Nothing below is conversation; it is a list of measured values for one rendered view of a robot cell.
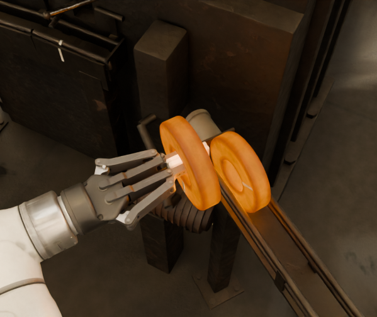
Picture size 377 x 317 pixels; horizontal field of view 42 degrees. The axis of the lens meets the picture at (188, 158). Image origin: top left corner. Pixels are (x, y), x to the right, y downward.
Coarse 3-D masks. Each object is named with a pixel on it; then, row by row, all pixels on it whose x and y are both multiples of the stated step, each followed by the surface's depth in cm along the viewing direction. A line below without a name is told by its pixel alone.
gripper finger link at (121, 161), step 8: (144, 152) 78; (152, 152) 77; (96, 160) 77; (104, 160) 77; (112, 160) 77; (120, 160) 77; (128, 160) 77; (136, 160) 77; (144, 160) 79; (112, 168) 77; (120, 168) 78; (128, 168) 79
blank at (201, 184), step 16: (160, 128) 80; (176, 128) 74; (192, 128) 74; (176, 144) 74; (192, 144) 72; (192, 160) 72; (208, 160) 72; (192, 176) 73; (208, 176) 72; (192, 192) 79; (208, 192) 74
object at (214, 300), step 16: (224, 208) 102; (224, 224) 107; (224, 240) 114; (224, 256) 124; (208, 272) 145; (224, 272) 136; (208, 288) 151; (224, 288) 151; (240, 288) 151; (208, 304) 148
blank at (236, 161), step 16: (224, 144) 87; (240, 144) 86; (224, 160) 92; (240, 160) 84; (256, 160) 84; (224, 176) 95; (240, 176) 87; (256, 176) 84; (240, 192) 91; (256, 192) 85; (256, 208) 88
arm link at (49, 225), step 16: (48, 192) 72; (32, 208) 70; (48, 208) 70; (64, 208) 71; (32, 224) 69; (48, 224) 69; (64, 224) 69; (32, 240) 68; (48, 240) 69; (64, 240) 70; (48, 256) 71
